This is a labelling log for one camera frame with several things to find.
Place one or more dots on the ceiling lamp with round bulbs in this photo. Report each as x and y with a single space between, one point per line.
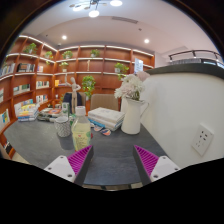
94 12

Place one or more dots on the small green-white drink carton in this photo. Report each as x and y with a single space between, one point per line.
65 109

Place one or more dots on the stack of white books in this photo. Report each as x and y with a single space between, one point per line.
106 116

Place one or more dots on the flat stack of magazines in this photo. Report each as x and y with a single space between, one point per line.
50 113

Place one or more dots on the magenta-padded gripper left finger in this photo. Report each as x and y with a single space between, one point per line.
63 166

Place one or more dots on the white patterned mug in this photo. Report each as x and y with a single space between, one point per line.
62 126

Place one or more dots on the clear yellow drink bottle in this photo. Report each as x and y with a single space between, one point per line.
81 133

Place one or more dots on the ceiling air vent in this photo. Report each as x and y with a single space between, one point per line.
124 19

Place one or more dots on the stack of colourful books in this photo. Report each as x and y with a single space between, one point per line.
28 113

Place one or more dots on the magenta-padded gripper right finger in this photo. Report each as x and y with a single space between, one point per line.
160 166

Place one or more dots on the wooden artist mannequin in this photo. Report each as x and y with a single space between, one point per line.
73 93

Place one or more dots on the wooden shelf unit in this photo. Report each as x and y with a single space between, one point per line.
100 75

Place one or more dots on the round recessed ceiling light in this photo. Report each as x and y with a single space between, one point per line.
64 37
146 41

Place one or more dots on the white wall socket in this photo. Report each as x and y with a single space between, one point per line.
202 139

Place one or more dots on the white ceramic pitcher vase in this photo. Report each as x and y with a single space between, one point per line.
131 116

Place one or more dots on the small colourful snack packets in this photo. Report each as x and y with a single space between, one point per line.
101 130

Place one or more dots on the white and pink flower bouquet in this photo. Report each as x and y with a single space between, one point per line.
130 86

